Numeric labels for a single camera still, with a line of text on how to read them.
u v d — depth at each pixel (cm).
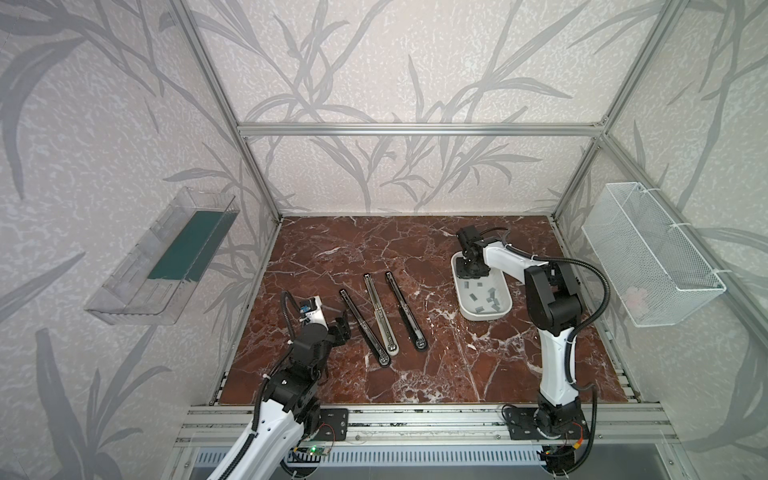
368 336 88
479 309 94
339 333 72
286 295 65
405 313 91
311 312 69
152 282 63
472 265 85
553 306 56
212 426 75
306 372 61
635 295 74
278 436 53
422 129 97
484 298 97
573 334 57
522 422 73
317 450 70
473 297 97
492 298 96
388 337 86
